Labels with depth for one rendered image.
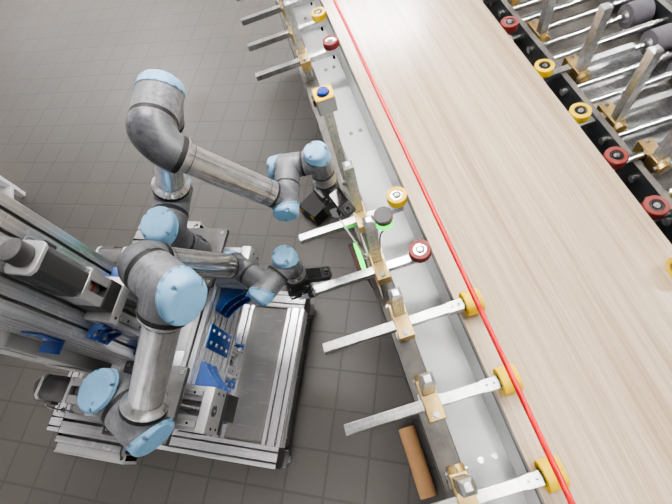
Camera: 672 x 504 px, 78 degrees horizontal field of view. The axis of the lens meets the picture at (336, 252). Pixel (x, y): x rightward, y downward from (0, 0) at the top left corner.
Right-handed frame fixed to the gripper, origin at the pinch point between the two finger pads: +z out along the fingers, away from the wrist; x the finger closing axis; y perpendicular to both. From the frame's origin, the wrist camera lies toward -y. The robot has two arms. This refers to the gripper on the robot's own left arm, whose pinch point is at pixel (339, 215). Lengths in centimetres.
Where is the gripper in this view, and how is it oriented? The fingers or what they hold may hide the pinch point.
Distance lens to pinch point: 150.9
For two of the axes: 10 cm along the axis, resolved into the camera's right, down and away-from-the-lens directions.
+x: -8.0, 5.9, -1.3
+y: -5.8, -6.8, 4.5
